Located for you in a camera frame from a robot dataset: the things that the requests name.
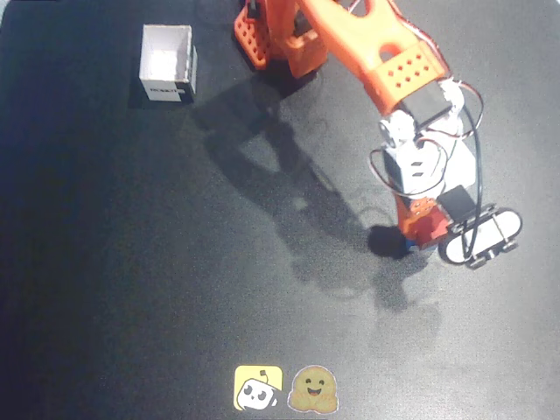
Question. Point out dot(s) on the black oval gripper camera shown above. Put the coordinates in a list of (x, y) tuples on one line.
[(481, 236)]

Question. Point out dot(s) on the red cube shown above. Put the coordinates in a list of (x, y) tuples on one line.
[(431, 229)]

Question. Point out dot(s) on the blue cube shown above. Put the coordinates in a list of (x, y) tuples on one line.
[(411, 246)]

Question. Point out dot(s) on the white open cardboard box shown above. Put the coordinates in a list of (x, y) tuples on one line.
[(168, 57)]

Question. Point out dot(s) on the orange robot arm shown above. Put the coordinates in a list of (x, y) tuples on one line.
[(350, 39)]

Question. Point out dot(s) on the black table mat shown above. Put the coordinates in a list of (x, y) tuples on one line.
[(131, 262)]

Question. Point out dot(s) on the hugging face emoji sticker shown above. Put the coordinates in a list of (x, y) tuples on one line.
[(312, 388)]

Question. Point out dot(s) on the yellow robot face sticker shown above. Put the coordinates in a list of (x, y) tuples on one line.
[(258, 387)]

